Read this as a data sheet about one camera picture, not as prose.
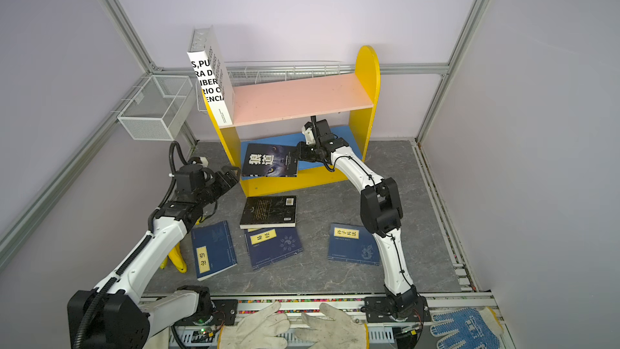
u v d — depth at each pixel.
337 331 0.71
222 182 0.71
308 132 0.89
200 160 0.74
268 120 0.71
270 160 0.94
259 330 0.71
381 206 0.57
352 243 0.88
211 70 0.57
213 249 0.86
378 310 0.74
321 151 0.72
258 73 0.92
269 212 0.92
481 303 1.46
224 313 0.74
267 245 0.87
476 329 0.71
